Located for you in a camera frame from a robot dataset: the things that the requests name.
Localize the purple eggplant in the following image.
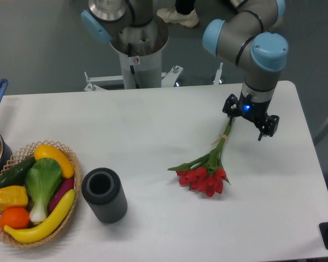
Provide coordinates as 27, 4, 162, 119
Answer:
48, 178, 74, 213

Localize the white sneaker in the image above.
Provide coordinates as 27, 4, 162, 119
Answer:
156, 8, 200, 28

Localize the white pedestal base frame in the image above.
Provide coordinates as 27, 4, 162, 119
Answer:
84, 62, 224, 92

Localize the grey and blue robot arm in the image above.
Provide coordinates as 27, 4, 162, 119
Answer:
81, 1, 288, 136

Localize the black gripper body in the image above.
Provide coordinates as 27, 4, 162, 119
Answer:
222, 94, 279, 136

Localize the red tulip bouquet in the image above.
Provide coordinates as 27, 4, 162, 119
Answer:
168, 121, 232, 198

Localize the dark grey ribbed vase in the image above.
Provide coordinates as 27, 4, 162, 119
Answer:
81, 168, 128, 224

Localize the grey robot pedestal column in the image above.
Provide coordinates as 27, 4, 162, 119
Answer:
110, 15, 169, 90

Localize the green cucumber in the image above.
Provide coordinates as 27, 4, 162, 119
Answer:
0, 156, 36, 188

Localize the yellow banana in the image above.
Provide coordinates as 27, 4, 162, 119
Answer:
4, 189, 75, 243

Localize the woven wicker basket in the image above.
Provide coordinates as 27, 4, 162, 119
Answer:
0, 140, 81, 248

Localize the yellow bell pepper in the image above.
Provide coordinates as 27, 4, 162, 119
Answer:
0, 186, 28, 211

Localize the green bok choy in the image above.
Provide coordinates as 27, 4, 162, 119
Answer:
25, 158, 62, 224

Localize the orange fruit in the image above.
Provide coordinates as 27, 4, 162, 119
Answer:
0, 207, 30, 230

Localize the yellow squash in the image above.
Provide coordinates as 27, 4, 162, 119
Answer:
34, 144, 74, 178

